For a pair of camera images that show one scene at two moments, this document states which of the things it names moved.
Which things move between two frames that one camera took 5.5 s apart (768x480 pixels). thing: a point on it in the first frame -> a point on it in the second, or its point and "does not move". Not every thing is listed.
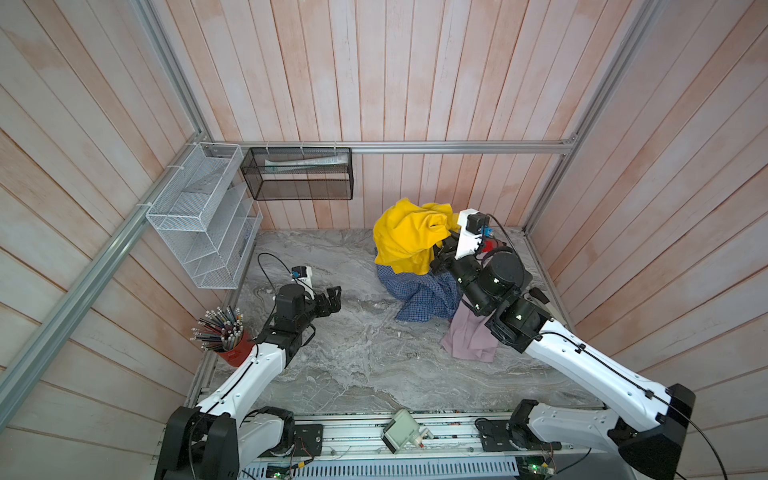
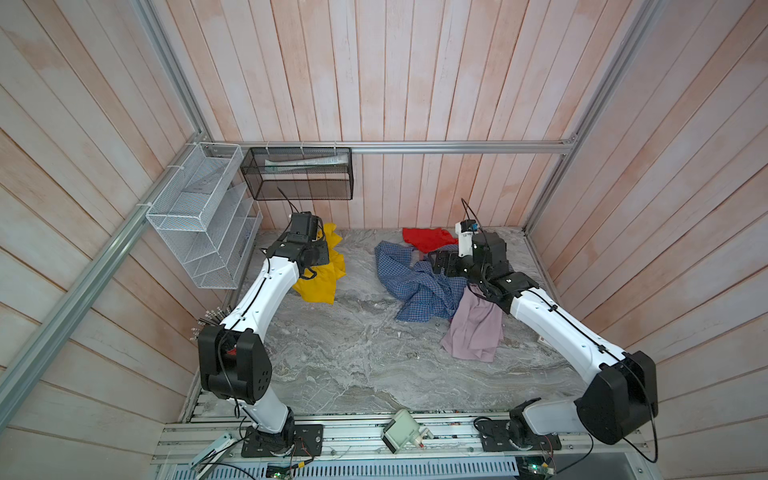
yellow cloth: x=406 y=235 -> x=324 y=285
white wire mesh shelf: x=209 y=214 does not move
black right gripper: x=445 y=260 does not move
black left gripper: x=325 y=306 -> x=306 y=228
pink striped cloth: x=469 y=337 does not move
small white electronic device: x=402 y=430 does not move
